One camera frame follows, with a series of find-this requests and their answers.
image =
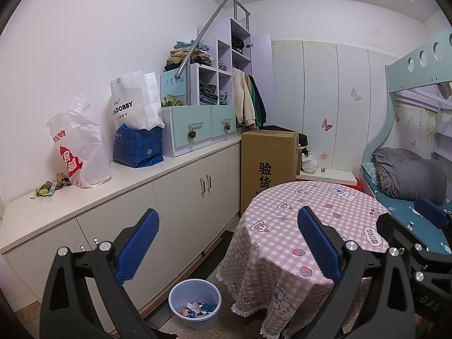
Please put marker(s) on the brown cardboard box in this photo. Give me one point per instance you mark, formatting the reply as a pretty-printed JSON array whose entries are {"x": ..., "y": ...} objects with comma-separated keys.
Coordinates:
[{"x": 268, "y": 158}]

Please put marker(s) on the white wardrobe doors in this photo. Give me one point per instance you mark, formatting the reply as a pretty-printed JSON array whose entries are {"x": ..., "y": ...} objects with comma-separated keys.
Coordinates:
[{"x": 346, "y": 85}]

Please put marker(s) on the teal bed mattress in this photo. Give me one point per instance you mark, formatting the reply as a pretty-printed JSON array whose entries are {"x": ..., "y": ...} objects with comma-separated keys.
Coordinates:
[{"x": 404, "y": 212}]

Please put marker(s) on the cream hanging jacket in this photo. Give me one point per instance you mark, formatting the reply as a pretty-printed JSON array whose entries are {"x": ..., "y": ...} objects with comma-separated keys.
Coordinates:
[{"x": 244, "y": 107}]

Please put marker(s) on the white plastic bag on floor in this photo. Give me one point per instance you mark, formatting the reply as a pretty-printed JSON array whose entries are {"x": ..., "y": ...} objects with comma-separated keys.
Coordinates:
[{"x": 309, "y": 163}]

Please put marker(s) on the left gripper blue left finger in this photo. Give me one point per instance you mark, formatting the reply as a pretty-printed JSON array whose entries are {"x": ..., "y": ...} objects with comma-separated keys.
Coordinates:
[{"x": 133, "y": 243}]

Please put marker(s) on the pink checkered tablecloth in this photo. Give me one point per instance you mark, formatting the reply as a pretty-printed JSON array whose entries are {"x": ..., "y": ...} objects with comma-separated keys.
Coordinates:
[{"x": 268, "y": 265}]

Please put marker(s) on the white low cabinet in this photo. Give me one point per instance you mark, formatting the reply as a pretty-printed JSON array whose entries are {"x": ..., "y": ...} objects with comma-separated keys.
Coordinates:
[{"x": 196, "y": 196}]

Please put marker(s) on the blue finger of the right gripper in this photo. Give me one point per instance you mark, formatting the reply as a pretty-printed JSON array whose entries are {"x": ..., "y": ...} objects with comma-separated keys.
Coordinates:
[
  {"x": 402, "y": 244},
  {"x": 440, "y": 218}
]

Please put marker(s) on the mint bunk bed frame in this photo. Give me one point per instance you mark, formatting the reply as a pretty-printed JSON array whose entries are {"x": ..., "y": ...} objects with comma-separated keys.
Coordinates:
[{"x": 418, "y": 115}]

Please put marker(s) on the light blue trash bin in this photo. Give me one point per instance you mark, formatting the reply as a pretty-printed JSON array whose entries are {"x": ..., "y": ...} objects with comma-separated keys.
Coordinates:
[{"x": 196, "y": 290}]

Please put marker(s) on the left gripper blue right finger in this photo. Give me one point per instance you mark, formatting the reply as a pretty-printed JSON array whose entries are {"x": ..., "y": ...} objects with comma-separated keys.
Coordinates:
[{"x": 324, "y": 243}]

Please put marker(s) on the blue white snack wrapper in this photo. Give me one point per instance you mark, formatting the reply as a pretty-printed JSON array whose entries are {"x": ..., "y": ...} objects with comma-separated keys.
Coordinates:
[{"x": 197, "y": 309}]

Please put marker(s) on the white low platform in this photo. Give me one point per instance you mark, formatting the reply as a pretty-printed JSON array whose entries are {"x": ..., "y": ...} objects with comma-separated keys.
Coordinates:
[{"x": 329, "y": 175}]

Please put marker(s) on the pink butterfly sticker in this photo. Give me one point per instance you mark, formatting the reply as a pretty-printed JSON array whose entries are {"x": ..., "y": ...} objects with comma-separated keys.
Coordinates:
[{"x": 326, "y": 126}]

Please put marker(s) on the white red plastic bag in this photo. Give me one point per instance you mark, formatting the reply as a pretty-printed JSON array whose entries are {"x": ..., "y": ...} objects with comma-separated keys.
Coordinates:
[{"x": 80, "y": 143}]

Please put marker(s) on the grey folded blanket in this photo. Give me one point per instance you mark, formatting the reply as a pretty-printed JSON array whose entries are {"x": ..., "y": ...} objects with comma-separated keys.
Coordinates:
[{"x": 405, "y": 175}]

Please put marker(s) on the mint drawer unit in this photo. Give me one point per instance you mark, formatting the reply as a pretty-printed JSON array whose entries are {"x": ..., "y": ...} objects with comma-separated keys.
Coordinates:
[{"x": 189, "y": 128}]

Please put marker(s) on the blue tissue pack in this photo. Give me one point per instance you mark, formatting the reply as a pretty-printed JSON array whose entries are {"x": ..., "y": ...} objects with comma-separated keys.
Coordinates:
[{"x": 138, "y": 148}]

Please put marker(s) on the white paper shopping bag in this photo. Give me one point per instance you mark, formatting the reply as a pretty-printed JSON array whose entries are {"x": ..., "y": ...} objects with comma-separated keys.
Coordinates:
[{"x": 136, "y": 101}]

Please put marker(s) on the lilac cubby shelf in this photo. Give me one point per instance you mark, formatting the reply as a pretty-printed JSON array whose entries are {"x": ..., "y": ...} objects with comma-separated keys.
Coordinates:
[{"x": 229, "y": 45}]

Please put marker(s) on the small toys on counter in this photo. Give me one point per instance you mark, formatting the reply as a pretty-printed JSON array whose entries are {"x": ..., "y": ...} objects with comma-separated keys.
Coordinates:
[{"x": 49, "y": 187}]

